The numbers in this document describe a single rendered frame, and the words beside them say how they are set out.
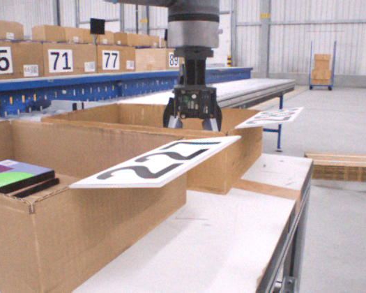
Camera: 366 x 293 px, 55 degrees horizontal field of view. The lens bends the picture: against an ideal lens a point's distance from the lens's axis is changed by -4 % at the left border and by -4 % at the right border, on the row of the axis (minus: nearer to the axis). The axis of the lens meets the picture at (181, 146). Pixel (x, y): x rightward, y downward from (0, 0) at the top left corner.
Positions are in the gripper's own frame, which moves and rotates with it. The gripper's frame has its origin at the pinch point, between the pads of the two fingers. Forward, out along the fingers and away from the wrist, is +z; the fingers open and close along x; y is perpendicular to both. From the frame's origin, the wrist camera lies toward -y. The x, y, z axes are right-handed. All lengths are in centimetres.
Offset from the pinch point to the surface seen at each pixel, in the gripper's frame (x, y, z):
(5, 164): -32.9, 7.8, -1.0
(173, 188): -4.0, 21.0, -1.4
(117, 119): -17.7, -26.4, -3.2
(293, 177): 18.2, 6.1, 2.4
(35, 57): -65, -102, -21
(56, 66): -59, -112, -16
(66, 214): -13.5, 38.4, -5.3
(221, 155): 3.5, 14.0, -4.1
